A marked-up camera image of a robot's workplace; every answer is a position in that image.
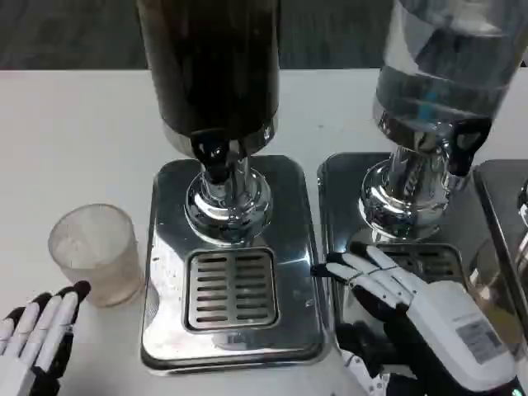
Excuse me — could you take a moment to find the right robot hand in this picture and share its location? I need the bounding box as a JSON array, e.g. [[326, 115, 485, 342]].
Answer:
[[311, 241, 521, 396]]

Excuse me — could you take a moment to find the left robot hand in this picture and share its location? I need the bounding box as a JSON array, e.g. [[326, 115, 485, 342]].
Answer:
[[0, 280, 92, 396]]

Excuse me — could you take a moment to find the chrome dispenser column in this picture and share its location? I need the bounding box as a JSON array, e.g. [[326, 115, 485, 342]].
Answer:
[[516, 177, 528, 273]]

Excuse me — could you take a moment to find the dark drink dispenser tank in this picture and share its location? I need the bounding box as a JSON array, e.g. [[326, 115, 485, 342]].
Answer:
[[135, 0, 282, 245]]

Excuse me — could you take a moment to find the black tap of dark dispenser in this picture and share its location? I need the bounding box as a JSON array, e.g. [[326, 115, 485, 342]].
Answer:
[[190, 131, 237, 186]]

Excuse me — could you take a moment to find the clear ribbed glass cup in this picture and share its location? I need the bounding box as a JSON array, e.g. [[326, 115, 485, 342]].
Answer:
[[48, 203, 146, 309]]

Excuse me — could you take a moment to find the black tap of water dispenser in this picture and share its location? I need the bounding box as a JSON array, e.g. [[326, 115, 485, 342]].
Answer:
[[448, 122, 488, 177]]

